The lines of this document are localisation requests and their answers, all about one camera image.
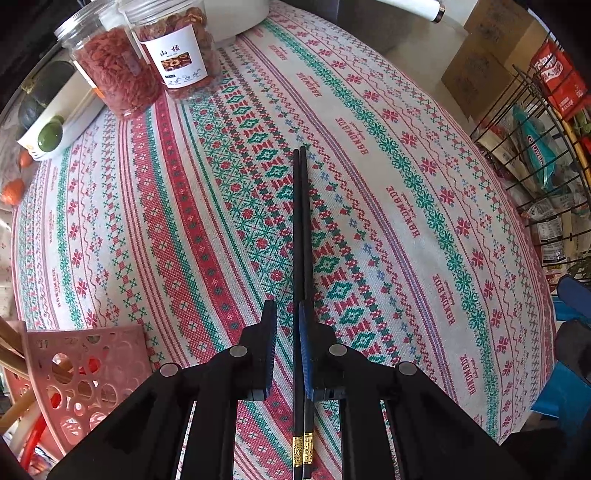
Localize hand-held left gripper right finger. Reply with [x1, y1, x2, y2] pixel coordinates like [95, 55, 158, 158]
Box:
[298, 300, 532, 480]

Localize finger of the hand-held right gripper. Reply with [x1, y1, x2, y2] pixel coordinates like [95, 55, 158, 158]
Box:
[556, 275, 591, 370]

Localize brown bamboo chopstick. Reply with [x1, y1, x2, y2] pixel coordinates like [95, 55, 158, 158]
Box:
[0, 346, 75, 384]
[0, 316, 28, 354]

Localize black wire rack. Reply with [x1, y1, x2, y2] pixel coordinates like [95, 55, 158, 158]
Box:
[468, 65, 591, 278]

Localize pink perforated utensil basket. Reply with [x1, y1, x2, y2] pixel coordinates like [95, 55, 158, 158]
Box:
[4, 323, 153, 462]

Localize clear jar of dried hawthorn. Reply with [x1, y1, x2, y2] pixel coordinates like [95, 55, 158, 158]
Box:
[119, 0, 222, 100]

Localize clear jar of goji berries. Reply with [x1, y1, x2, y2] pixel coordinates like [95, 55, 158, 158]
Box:
[54, 11, 162, 121]

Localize black chopstick gold band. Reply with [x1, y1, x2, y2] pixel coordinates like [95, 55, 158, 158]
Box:
[291, 148, 304, 480]
[300, 146, 315, 480]

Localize cardboard box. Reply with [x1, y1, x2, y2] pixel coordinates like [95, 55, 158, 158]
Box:
[441, 41, 515, 121]
[464, 0, 550, 70]

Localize pale wooden chopstick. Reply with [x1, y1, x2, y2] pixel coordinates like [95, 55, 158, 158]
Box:
[0, 390, 38, 432]

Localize patterned red green tablecloth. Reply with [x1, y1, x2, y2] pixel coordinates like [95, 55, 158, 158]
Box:
[11, 0, 557, 480]

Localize red snack packets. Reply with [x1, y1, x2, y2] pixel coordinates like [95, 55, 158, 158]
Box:
[529, 39, 591, 123]

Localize white snack packet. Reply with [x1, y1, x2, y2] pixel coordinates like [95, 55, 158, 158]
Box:
[522, 194, 578, 268]

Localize blue snack packet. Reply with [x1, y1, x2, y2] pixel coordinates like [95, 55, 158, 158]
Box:
[512, 106, 583, 190]

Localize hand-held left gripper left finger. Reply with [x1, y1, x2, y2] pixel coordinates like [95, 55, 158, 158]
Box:
[46, 299, 278, 480]

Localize white paper box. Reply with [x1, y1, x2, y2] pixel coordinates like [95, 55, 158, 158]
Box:
[16, 69, 107, 161]

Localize white plastic spoon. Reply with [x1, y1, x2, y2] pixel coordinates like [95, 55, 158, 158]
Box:
[7, 411, 47, 462]

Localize blue plastic stool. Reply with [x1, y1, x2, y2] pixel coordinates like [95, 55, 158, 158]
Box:
[531, 360, 591, 416]

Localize red plastic spoon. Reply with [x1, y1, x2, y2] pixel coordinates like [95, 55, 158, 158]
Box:
[21, 392, 70, 474]

